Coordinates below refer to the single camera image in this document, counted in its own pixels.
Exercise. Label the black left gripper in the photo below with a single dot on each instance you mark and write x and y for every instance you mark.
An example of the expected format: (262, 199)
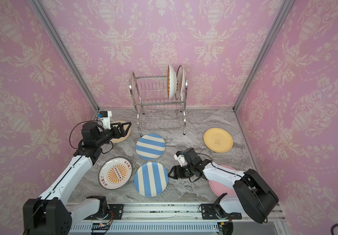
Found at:
(119, 135)

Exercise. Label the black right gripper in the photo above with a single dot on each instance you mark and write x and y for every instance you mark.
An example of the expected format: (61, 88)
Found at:
(181, 170)

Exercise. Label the blue white striped plate front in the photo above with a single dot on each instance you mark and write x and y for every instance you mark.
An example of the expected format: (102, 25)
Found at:
(151, 179)

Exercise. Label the blue white striped plate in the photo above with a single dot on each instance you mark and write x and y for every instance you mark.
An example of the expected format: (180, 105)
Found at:
(151, 179)
(150, 147)

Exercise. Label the black white floral plate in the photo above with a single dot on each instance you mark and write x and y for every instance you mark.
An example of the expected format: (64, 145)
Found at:
(172, 81)

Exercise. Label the orange sunburst plate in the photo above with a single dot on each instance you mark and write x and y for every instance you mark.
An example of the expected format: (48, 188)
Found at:
(115, 173)
(180, 82)

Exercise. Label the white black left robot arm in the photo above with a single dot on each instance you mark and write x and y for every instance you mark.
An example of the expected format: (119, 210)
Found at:
(47, 214)

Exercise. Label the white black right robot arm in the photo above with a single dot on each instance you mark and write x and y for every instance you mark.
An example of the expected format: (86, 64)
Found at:
(255, 196)

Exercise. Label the chrome two-tier dish rack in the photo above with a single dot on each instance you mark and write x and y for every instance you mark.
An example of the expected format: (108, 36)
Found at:
(154, 111)

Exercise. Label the cream plate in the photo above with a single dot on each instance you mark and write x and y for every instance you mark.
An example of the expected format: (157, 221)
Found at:
(122, 138)

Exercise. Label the blue white striped plate rear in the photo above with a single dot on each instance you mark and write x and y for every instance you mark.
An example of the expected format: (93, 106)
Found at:
(150, 147)

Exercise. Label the pink plate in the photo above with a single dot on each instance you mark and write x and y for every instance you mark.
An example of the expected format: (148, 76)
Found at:
(218, 188)

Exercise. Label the yellow plate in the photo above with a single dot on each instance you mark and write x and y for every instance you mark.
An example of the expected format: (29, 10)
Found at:
(218, 140)

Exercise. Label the small circuit board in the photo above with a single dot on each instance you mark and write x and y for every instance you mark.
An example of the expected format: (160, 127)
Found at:
(100, 227)

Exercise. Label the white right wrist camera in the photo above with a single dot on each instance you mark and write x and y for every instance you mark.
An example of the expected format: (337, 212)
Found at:
(180, 158)

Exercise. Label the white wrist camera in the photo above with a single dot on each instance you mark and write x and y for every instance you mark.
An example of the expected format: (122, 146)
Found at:
(180, 158)
(104, 117)

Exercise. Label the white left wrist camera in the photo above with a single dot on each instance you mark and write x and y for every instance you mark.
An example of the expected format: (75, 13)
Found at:
(104, 117)

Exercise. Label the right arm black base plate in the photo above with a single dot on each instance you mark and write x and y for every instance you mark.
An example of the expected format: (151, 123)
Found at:
(211, 211)

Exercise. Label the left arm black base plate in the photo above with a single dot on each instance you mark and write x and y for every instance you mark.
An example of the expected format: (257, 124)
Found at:
(114, 211)

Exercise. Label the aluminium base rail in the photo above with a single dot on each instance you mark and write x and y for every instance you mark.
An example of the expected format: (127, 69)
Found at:
(174, 218)

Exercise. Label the left aluminium corner post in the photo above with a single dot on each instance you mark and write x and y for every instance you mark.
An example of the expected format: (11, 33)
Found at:
(53, 33)

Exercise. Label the aluminium corner post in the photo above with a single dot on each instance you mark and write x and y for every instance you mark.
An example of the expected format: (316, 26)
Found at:
(53, 33)
(270, 38)

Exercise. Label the right aluminium corner post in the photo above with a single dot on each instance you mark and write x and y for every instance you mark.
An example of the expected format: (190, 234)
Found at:
(270, 38)

